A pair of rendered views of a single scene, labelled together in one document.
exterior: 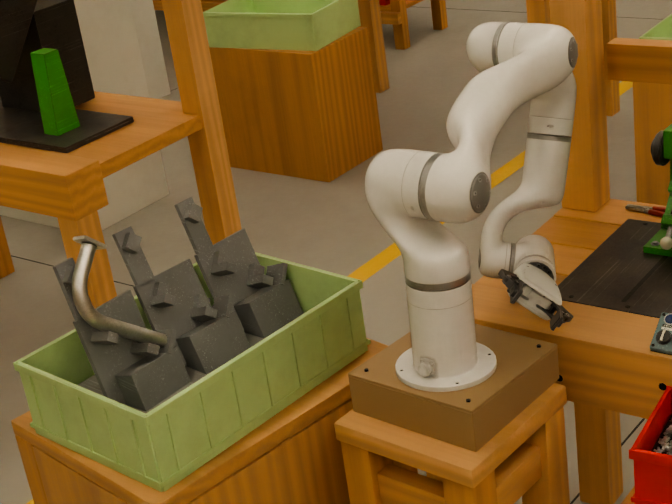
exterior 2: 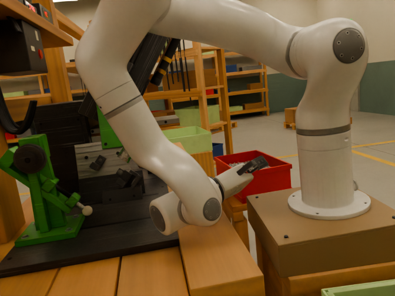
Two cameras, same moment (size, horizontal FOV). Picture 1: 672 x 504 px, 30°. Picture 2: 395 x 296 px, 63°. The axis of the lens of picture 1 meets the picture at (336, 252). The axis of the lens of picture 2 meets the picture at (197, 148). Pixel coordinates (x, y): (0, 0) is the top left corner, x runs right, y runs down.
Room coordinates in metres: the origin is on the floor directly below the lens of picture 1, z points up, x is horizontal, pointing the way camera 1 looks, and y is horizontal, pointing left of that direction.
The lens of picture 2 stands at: (2.80, 0.12, 1.26)
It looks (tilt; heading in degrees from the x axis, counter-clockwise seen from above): 12 degrees down; 223
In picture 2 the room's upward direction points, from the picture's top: 6 degrees counter-clockwise
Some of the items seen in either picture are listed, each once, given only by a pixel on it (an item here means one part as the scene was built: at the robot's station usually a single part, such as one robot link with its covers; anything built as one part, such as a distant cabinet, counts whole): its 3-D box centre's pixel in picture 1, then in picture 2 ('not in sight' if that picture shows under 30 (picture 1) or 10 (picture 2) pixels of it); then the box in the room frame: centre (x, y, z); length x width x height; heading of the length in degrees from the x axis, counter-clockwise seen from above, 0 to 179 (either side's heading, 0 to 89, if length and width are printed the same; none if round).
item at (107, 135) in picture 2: not in sight; (116, 117); (2.14, -0.88, 1.17); 0.13 x 0.12 x 0.20; 51
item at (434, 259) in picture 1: (417, 214); (326, 78); (2.08, -0.15, 1.24); 0.19 x 0.12 x 0.24; 50
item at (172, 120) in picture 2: not in sight; (130, 125); (2.02, -0.98, 1.11); 0.39 x 0.16 x 0.03; 141
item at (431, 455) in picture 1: (451, 412); (328, 240); (2.05, -0.17, 0.83); 0.32 x 0.32 x 0.04; 46
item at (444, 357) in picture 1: (442, 322); (325, 167); (2.05, -0.18, 1.02); 0.19 x 0.19 x 0.18
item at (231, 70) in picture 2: not in sight; (214, 84); (-4.95, -6.18, 1.12); 3.16 x 0.54 x 2.24; 139
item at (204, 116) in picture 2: not in sight; (152, 91); (-0.25, -3.52, 1.19); 2.30 x 0.55 x 2.39; 90
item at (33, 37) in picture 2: not in sight; (17, 50); (2.38, -1.03, 1.42); 0.17 x 0.12 x 0.15; 51
